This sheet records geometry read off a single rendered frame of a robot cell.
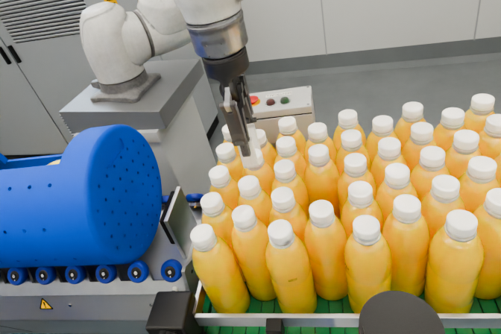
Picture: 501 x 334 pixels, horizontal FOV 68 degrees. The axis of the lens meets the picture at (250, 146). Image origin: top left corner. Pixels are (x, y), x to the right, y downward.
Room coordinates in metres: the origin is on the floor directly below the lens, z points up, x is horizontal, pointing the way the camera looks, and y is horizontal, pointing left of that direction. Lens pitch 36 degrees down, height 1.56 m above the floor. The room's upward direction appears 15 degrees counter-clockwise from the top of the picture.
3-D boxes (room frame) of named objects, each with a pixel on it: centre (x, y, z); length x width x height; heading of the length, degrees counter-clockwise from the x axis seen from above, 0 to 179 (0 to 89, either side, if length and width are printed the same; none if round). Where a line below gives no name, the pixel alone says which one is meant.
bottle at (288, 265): (0.39, -0.01, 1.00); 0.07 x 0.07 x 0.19
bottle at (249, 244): (0.44, 0.04, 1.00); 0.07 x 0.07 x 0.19
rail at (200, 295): (0.57, 0.12, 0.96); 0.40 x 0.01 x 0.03; 164
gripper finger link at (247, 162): (0.57, 0.01, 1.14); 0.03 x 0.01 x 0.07; 74
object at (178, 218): (0.59, 0.20, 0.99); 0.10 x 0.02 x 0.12; 164
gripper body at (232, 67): (0.59, 0.00, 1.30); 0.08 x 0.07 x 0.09; 164
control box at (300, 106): (0.81, -0.08, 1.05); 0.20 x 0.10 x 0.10; 74
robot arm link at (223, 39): (0.59, 0.00, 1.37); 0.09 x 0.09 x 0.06
